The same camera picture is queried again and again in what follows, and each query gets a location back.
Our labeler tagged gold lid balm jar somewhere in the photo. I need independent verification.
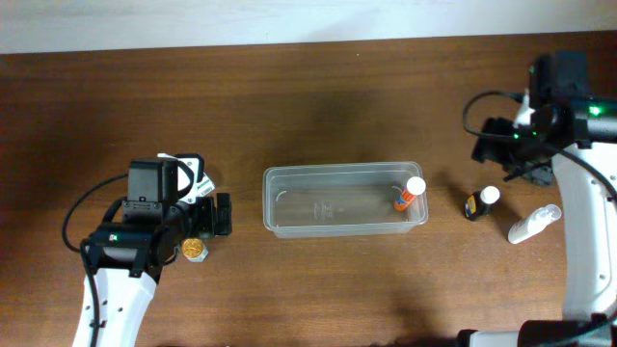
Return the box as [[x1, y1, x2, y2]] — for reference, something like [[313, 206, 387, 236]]
[[181, 238, 208, 262]]

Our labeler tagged orange tube white cap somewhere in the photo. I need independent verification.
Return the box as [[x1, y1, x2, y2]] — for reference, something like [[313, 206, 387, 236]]
[[393, 176, 426, 212]]

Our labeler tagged clear plastic container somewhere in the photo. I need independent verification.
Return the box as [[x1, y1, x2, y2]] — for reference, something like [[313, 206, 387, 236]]
[[262, 162, 429, 238]]

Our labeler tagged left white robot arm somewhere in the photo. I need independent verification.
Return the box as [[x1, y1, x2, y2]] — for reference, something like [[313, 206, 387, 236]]
[[68, 153, 232, 346]]

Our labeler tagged white spray bottle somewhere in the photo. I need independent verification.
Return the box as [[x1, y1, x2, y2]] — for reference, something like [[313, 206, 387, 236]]
[[507, 204, 562, 244]]

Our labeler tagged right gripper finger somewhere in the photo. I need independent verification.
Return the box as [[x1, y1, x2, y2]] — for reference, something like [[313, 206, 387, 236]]
[[479, 118, 506, 140], [471, 138, 496, 163]]

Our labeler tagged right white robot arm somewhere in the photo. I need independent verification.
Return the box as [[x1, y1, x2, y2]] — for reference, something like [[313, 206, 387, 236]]
[[455, 51, 616, 346]]

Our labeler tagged white Panadol box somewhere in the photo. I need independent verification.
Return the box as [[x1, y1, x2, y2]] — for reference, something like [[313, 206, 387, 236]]
[[194, 173, 215, 197]]

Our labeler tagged dark bottle white cap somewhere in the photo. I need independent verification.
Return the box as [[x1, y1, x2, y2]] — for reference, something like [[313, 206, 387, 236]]
[[464, 186, 500, 221]]

